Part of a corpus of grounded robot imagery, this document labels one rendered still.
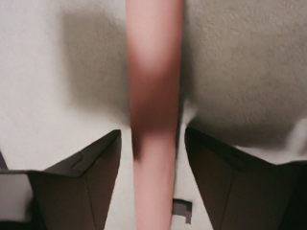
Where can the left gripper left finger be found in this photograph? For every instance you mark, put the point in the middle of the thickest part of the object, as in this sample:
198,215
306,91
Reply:
73,194

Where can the pink long bar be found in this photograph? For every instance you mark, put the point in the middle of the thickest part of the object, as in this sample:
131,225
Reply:
154,33

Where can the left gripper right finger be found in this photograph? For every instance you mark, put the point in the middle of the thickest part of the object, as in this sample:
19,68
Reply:
240,191

